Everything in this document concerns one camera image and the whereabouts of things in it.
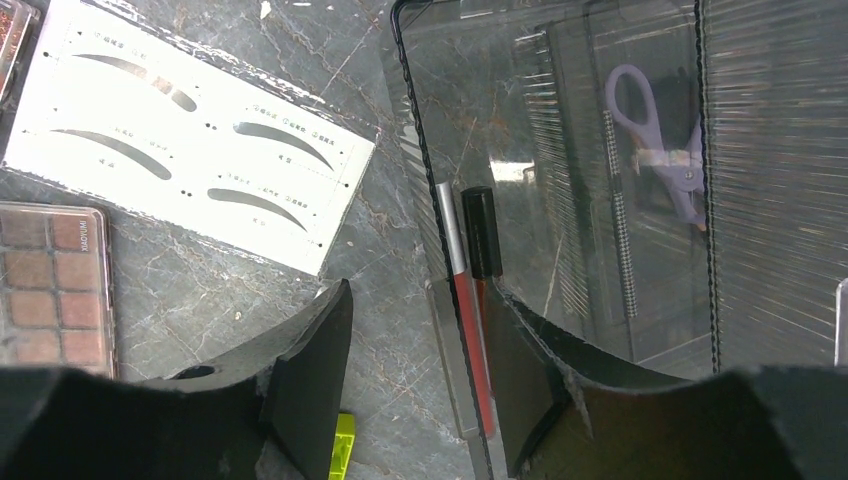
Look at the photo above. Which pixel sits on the brown eyeshadow palette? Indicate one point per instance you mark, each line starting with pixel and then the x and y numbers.
pixel 56 288

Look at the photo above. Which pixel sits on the grey pencil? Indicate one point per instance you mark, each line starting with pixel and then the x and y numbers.
pixel 619 220

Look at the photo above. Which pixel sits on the clear acrylic makeup organizer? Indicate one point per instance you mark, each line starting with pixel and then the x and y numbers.
pixel 510 94

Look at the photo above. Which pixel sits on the green lego brick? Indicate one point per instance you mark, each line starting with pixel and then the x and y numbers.
pixel 345 434

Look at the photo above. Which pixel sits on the brown lip pencil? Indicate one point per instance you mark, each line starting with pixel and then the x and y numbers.
pixel 484 252

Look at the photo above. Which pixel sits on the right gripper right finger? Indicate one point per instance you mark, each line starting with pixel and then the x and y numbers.
pixel 570 410

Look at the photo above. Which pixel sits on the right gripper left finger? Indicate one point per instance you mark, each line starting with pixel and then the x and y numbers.
pixel 266 409

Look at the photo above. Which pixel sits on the white eyebrow stencil card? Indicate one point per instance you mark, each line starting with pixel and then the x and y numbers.
pixel 112 111

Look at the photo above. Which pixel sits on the silver eyeliner pencil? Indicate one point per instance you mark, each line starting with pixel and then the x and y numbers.
pixel 469 307

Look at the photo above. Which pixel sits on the small clear eyeshadow palette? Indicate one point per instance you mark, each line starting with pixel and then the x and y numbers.
pixel 17 21

